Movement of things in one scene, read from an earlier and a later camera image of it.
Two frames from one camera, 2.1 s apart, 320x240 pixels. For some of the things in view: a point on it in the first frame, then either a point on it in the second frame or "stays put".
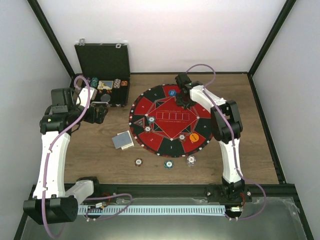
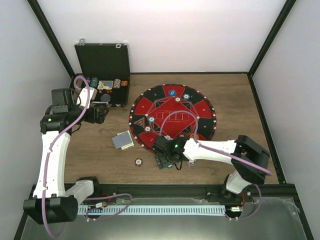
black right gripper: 179,102 to 162,161
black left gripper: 101,115 stays put
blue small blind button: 172,92 stays put
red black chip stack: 138,162 stays put
